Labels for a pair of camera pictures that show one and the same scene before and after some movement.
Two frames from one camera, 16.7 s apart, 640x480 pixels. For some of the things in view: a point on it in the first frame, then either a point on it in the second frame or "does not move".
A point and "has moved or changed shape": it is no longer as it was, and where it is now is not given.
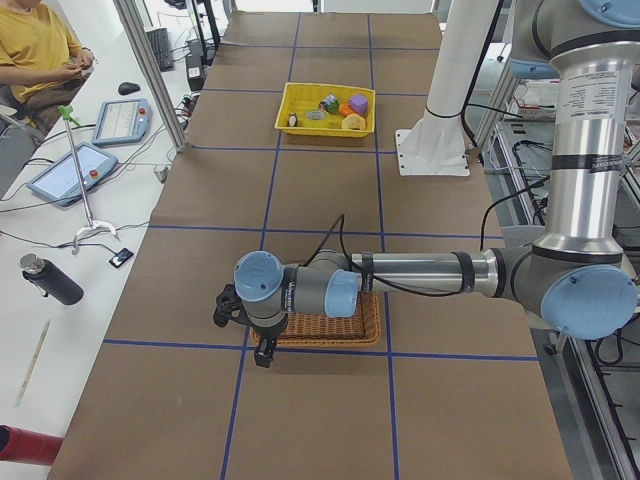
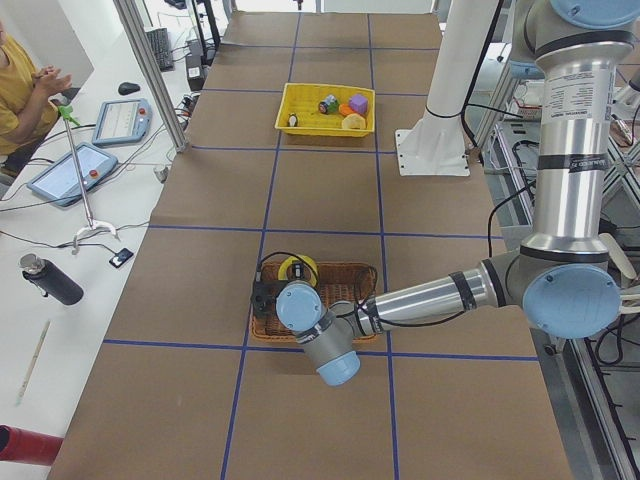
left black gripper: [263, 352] -> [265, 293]
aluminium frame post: [142, 35] does not move
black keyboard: [159, 40] does not move
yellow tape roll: [316, 115] has moved or changed shape
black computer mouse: [128, 88] does not move
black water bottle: [49, 278] does not move
